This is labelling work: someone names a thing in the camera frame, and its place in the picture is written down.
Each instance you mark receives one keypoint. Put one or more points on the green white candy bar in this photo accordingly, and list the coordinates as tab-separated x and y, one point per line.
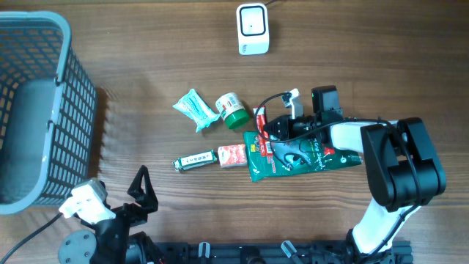
195	160

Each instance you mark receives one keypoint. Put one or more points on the white barcode scanner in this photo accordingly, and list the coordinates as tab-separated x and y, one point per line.
253	32

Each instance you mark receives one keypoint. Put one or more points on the grey plastic mesh basket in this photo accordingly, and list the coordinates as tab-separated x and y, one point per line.
48	107

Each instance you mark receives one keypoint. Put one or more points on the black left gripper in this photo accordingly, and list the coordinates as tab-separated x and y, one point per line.
147	200

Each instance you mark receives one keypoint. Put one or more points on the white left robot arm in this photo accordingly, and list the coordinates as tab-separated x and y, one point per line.
107	237

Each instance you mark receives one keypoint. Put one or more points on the red Nescafe sachet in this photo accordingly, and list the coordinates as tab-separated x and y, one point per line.
264	145

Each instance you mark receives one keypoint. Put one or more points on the green 3M gloves packet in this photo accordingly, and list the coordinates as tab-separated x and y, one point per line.
294	158

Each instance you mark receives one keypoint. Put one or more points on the orange white small box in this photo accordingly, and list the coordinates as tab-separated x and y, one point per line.
232	155

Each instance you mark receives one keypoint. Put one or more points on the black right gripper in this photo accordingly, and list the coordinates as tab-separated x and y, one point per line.
285	132

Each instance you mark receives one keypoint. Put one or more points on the teal white packet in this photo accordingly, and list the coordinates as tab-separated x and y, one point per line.
194	107

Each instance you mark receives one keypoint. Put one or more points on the green cap white bottle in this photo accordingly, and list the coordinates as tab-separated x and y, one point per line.
232	111

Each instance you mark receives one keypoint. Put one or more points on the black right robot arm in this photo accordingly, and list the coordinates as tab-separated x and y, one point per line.
403	170

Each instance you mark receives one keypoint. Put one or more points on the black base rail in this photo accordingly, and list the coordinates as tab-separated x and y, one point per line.
316	252

